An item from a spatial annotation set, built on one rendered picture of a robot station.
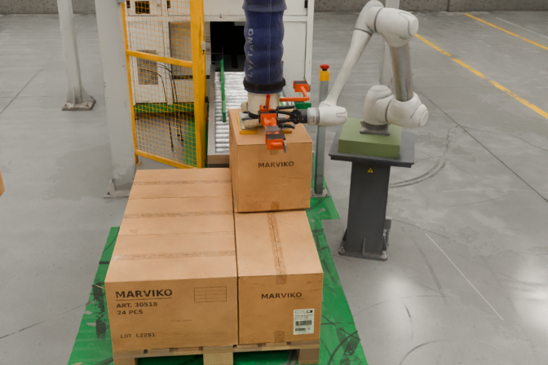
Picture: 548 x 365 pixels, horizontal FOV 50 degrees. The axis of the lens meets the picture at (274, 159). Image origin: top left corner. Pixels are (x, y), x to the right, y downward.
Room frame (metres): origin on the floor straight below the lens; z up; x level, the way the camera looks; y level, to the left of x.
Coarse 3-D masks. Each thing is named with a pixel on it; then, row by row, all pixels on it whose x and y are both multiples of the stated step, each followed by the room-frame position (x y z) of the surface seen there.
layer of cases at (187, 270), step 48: (144, 192) 3.04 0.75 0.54; (192, 192) 3.05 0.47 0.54; (144, 240) 2.51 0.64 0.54; (192, 240) 2.52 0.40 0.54; (240, 240) 2.52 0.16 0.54; (288, 240) 2.53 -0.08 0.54; (144, 288) 2.18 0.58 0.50; (192, 288) 2.20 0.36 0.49; (240, 288) 2.22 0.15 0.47; (288, 288) 2.24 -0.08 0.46; (144, 336) 2.18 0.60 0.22; (192, 336) 2.20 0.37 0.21; (240, 336) 2.22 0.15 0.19; (288, 336) 2.24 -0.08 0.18
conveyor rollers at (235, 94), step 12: (216, 72) 5.66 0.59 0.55; (228, 72) 5.67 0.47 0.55; (240, 72) 5.68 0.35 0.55; (216, 84) 5.29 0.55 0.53; (228, 84) 5.30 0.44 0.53; (240, 84) 5.31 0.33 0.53; (216, 96) 4.93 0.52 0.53; (228, 96) 4.87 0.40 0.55; (240, 96) 4.88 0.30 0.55; (216, 108) 4.57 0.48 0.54; (228, 108) 4.58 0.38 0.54; (216, 120) 4.30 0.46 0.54; (228, 120) 4.31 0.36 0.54; (216, 132) 4.04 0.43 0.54; (228, 132) 4.04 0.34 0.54; (216, 144) 3.78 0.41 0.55; (228, 144) 3.78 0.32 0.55
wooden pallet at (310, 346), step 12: (180, 348) 2.19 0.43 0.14; (192, 348) 2.20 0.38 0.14; (204, 348) 2.20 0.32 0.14; (216, 348) 2.21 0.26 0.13; (228, 348) 2.21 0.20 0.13; (240, 348) 2.22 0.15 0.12; (252, 348) 2.22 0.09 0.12; (264, 348) 2.23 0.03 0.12; (276, 348) 2.24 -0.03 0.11; (288, 348) 2.24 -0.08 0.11; (300, 348) 2.25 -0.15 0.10; (312, 348) 2.25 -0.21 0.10; (120, 360) 2.16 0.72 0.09; (132, 360) 2.17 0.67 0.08; (204, 360) 2.20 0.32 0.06; (216, 360) 2.21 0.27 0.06; (228, 360) 2.21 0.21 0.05; (300, 360) 2.25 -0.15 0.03; (312, 360) 2.25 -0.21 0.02
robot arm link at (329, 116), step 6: (318, 108) 2.89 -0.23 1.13; (324, 108) 2.88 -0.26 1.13; (330, 108) 2.88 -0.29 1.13; (336, 108) 2.88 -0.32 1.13; (342, 108) 2.90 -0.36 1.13; (324, 114) 2.86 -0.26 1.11; (330, 114) 2.86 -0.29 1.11; (336, 114) 2.86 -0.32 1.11; (342, 114) 2.87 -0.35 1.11; (324, 120) 2.85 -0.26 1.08; (330, 120) 2.85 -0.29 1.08; (336, 120) 2.85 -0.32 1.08; (342, 120) 2.86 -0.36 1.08
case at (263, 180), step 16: (304, 128) 3.06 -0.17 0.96; (240, 144) 2.80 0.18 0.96; (256, 144) 2.81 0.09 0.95; (288, 144) 2.83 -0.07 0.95; (304, 144) 2.84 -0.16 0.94; (240, 160) 2.79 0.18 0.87; (256, 160) 2.81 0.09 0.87; (272, 160) 2.82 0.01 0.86; (288, 160) 2.83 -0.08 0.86; (304, 160) 2.84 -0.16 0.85; (240, 176) 2.79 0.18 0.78; (256, 176) 2.80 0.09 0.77; (272, 176) 2.82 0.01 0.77; (288, 176) 2.83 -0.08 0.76; (304, 176) 2.84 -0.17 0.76; (240, 192) 2.79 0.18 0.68; (256, 192) 2.80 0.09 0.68; (272, 192) 2.82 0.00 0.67; (288, 192) 2.83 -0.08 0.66; (304, 192) 2.84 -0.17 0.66; (240, 208) 2.79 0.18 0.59; (256, 208) 2.80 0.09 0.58; (272, 208) 2.82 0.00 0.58; (288, 208) 2.83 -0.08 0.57; (304, 208) 2.84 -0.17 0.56
